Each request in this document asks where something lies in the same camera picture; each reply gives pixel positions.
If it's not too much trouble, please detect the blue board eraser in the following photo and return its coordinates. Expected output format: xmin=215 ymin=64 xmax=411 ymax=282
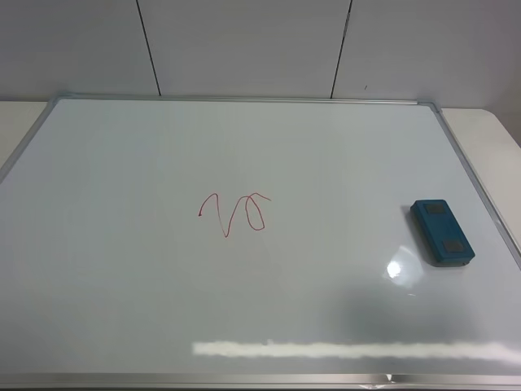
xmin=409 ymin=200 xmax=475 ymax=267

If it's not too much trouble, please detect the white aluminium-framed whiteboard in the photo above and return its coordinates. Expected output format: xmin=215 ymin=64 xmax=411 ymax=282
xmin=1 ymin=94 xmax=520 ymax=390

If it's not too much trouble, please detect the red marker scribble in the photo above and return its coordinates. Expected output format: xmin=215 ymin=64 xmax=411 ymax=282
xmin=197 ymin=192 xmax=271 ymax=238

